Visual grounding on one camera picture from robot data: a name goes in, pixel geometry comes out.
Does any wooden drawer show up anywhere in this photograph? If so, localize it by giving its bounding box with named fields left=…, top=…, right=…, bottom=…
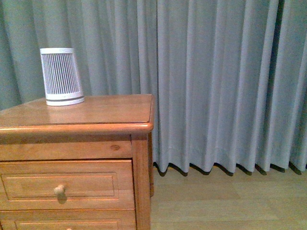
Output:
left=0, top=160, right=135, bottom=210
left=0, top=210, right=136, bottom=230

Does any round wooden drawer knob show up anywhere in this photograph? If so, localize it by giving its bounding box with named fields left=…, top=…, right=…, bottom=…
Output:
left=54, top=184, right=65, bottom=196

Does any wooden nightstand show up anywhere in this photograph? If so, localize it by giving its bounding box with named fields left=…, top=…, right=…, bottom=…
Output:
left=0, top=94, right=154, bottom=230

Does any grey-green pleated curtain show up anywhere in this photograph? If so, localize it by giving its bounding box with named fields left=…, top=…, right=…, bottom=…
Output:
left=0, top=0, right=307, bottom=172

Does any white slatted air purifier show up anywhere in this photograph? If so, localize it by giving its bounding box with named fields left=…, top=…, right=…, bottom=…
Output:
left=40, top=48, right=84, bottom=106

